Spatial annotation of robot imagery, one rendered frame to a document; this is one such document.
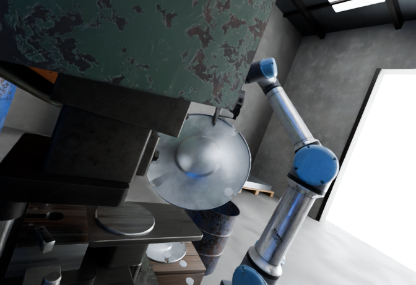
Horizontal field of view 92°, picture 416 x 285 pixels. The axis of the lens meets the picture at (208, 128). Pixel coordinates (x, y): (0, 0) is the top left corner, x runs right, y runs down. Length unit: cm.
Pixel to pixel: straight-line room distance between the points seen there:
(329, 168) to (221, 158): 30
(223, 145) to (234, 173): 9
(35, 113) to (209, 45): 361
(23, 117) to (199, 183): 345
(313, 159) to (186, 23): 53
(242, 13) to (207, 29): 6
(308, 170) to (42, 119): 359
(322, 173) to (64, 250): 60
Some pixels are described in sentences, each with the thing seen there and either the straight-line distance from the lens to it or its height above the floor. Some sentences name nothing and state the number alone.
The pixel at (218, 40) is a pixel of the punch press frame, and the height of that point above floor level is 113.
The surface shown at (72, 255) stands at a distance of 43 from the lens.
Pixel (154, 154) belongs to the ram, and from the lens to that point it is 40.
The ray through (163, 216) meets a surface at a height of 78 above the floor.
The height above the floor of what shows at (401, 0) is 430.
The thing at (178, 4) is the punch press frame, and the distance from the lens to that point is 23.
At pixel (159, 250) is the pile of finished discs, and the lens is 120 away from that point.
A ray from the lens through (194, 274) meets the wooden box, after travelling 120.
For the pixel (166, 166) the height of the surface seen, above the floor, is 89.
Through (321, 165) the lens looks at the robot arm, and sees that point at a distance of 65.
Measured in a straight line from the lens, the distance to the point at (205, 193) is 52.
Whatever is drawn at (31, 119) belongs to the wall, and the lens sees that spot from 380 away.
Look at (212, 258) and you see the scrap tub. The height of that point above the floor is 15.
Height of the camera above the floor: 103
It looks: 1 degrees down
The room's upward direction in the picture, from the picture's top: 21 degrees clockwise
